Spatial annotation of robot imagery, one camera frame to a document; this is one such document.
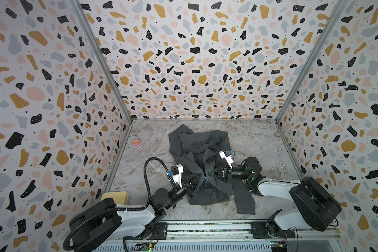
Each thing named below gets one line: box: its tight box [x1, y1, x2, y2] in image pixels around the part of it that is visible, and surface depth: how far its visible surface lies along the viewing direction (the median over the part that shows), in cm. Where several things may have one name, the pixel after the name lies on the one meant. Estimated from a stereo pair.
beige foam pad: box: [101, 191, 130, 206], surface depth 85 cm
